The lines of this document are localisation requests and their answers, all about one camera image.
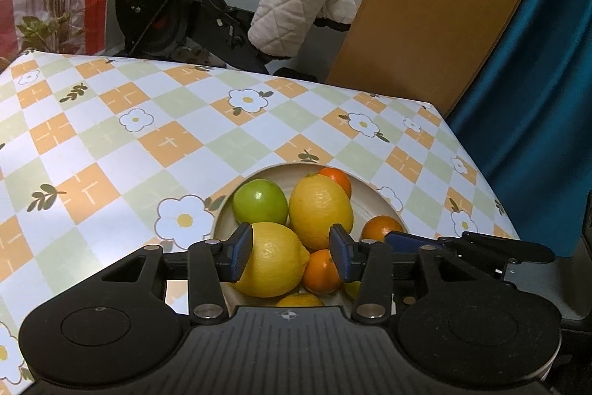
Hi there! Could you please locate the beige round plate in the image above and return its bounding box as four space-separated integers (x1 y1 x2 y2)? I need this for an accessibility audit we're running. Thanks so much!
209 161 411 308

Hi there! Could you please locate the checkered floral tablecloth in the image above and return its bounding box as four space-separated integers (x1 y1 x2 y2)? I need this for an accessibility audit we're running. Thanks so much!
1 52 516 394

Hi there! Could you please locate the yellow lemon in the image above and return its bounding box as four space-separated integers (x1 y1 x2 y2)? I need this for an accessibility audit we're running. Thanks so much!
235 221 310 298
289 174 354 251

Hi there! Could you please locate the small yellow kumquat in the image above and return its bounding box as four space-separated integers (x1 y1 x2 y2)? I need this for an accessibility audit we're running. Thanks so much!
276 293 324 308

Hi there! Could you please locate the pale yellow-green round fruit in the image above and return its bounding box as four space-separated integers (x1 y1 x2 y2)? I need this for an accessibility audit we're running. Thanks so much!
343 282 361 300

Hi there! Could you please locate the green apple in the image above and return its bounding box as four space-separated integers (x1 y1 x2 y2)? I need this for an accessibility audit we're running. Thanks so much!
232 178 288 225

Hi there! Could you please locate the teal curtain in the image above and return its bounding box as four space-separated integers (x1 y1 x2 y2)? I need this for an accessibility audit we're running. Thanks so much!
448 0 591 258

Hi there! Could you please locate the brown wooden board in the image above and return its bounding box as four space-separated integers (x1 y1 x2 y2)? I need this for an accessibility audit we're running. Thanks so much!
327 0 521 114

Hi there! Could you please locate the black exercise bike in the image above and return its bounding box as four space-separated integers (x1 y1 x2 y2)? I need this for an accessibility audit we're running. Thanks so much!
114 0 274 74

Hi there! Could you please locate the dark orange tangerine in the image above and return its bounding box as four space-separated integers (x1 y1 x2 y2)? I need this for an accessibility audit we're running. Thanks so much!
302 249 342 296
360 215 404 242

